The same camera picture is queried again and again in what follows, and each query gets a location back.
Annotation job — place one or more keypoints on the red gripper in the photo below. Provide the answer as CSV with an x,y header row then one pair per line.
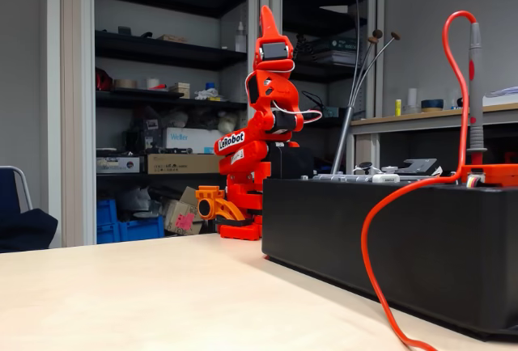
x,y
273,51

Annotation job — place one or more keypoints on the grey metal hinged lid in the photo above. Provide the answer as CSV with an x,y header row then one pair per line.
x,y
348,178

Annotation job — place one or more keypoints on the grey test probe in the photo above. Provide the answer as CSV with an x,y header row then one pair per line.
x,y
475,96

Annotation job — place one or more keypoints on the red robot arm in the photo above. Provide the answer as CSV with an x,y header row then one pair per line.
x,y
247,157

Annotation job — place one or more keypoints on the white plastic bottle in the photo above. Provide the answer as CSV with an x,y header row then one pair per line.
x,y
240,41

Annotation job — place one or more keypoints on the black flexible tripod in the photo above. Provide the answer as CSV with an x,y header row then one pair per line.
x,y
302,45

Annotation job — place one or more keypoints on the stack of books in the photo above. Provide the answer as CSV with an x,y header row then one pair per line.
x,y
336,53

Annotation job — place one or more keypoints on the white crumpled cloth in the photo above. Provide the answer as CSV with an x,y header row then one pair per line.
x,y
207,94

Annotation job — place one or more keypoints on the green electronics box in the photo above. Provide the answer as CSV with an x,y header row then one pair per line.
x,y
329,111

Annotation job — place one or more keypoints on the flat cardboard piece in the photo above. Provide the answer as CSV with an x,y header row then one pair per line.
x,y
172,39

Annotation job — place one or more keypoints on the white stuffed bag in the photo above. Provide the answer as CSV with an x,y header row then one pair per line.
x,y
226,122

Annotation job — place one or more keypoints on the small wooden box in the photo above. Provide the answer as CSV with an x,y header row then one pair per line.
x,y
180,90

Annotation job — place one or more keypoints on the white tape roll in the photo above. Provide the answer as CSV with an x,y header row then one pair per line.
x,y
152,83

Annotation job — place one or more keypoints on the white Weller box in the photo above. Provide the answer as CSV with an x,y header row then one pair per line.
x,y
190,145

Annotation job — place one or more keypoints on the yellow glue stick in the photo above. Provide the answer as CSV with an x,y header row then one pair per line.
x,y
398,107

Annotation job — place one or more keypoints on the small dark block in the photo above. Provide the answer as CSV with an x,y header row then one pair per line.
x,y
124,30

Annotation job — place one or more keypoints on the beige tape roll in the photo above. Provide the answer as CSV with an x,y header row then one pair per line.
x,y
125,84

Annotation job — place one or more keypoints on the white cylinder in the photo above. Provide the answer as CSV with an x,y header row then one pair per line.
x,y
412,106

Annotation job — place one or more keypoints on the long brown cardboard box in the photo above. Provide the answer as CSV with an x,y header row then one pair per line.
x,y
182,163

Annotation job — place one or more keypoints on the wooden top desk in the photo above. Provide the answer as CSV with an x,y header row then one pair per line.
x,y
425,116

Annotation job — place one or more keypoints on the dark blue tape roll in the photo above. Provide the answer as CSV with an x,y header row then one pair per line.
x,y
432,104

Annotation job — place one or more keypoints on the red rounded object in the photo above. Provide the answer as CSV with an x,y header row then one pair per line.
x,y
103,82

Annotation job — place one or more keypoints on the orange printed clamp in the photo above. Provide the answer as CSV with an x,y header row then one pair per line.
x,y
220,205

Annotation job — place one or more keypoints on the small brown cardboard box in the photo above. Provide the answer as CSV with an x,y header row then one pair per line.
x,y
189,196

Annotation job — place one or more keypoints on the black and white object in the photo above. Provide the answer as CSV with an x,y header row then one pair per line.
x,y
460,103

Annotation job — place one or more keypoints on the grey white flat box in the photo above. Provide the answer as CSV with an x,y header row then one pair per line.
x,y
117,165

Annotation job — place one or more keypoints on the cardboard box pink sticker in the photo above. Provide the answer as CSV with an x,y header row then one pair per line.
x,y
174,215

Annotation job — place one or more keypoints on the grey crumpled plastic bag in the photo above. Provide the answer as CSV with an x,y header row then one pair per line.
x,y
139,201

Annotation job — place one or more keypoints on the low blue plastic crate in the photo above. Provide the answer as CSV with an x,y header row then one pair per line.
x,y
141,229

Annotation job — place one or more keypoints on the white paper stack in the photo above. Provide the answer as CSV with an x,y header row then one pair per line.
x,y
506,94

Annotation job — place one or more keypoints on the tall blue plastic crate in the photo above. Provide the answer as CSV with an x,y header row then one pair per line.
x,y
106,221

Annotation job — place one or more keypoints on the red display module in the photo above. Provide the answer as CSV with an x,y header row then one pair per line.
x,y
498,173

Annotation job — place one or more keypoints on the black task box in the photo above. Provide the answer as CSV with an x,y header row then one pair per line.
x,y
445,246

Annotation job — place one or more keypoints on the dark jacket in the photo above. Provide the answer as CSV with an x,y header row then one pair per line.
x,y
24,229

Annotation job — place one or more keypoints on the black latch bracket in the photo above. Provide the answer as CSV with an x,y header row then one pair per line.
x,y
417,165

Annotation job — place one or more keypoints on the blue metal frame chair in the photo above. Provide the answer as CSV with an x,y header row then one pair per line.
x,y
8,189

